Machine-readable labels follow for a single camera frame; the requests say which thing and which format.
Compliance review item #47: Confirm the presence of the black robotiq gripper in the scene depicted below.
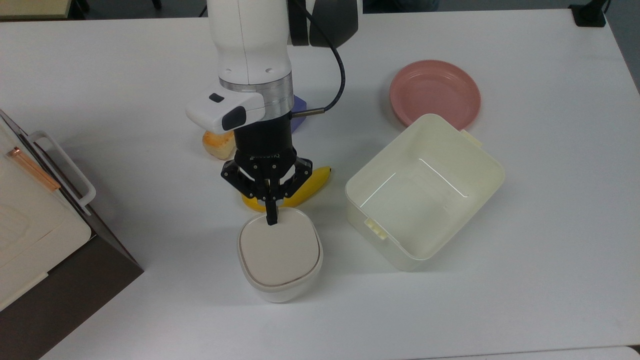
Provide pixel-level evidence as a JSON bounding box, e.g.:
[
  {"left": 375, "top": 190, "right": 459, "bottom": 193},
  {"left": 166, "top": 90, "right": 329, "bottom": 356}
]
[{"left": 221, "top": 115, "right": 314, "bottom": 226}]

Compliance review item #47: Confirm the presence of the white trash can lid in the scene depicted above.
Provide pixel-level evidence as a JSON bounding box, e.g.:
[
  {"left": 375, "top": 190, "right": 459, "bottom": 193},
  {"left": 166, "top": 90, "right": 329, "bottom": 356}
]
[{"left": 239, "top": 208, "right": 321, "bottom": 288}]

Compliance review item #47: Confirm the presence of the yellow toy banana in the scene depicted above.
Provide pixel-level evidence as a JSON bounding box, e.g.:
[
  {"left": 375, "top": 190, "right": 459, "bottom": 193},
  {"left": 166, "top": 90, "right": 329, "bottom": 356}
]
[{"left": 241, "top": 166, "right": 333, "bottom": 214}]

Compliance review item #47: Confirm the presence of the toy toasted bread piece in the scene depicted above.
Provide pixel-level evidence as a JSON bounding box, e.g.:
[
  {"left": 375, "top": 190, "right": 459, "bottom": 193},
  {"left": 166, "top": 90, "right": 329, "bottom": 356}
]
[{"left": 202, "top": 129, "right": 237, "bottom": 161}]

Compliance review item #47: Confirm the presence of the purple cube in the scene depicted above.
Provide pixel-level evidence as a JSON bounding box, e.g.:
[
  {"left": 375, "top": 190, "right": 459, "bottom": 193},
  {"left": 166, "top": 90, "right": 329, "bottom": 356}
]
[{"left": 291, "top": 94, "right": 308, "bottom": 134}]

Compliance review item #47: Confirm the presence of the white lidded bowl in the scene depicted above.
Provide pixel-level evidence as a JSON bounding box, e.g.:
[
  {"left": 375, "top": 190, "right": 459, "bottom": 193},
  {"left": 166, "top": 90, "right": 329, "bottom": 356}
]
[{"left": 236, "top": 207, "right": 324, "bottom": 304}]

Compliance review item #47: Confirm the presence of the cream plastic storage box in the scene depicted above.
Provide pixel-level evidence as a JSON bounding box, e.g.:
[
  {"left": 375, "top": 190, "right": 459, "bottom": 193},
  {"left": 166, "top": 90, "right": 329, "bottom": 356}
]
[{"left": 344, "top": 113, "right": 506, "bottom": 273}]

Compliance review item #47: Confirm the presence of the pink plastic plate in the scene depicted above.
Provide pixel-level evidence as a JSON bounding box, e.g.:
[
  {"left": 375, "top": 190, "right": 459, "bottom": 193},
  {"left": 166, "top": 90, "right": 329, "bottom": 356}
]
[{"left": 389, "top": 59, "right": 482, "bottom": 131}]

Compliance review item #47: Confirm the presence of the white toaster oven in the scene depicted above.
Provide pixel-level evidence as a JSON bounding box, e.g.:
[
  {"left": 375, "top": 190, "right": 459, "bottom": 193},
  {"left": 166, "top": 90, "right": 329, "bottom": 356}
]
[{"left": 0, "top": 109, "right": 145, "bottom": 360}]

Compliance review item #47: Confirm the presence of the beige wooden board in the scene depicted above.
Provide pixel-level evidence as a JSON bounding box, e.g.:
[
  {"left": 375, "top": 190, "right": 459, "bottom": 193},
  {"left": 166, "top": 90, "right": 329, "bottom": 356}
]
[{"left": 0, "top": 0, "right": 75, "bottom": 21}]

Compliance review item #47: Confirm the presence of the black stand base clamp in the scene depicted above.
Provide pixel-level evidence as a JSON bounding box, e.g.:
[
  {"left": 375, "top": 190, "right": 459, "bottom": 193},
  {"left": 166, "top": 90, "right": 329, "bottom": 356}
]
[{"left": 569, "top": 0, "right": 611, "bottom": 28}]

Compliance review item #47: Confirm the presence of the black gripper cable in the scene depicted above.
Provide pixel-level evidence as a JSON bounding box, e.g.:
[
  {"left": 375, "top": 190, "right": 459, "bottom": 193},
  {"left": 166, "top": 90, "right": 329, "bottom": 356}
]
[{"left": 291, "top": 0, "right": 347, "bottom": 118}]

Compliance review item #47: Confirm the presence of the cream toy cabinet copper handle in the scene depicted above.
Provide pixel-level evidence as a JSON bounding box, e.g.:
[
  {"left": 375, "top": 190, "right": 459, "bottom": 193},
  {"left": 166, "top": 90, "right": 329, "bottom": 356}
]
[{"left": 0, "top": 119, "right": 97, "bottom": 312}]

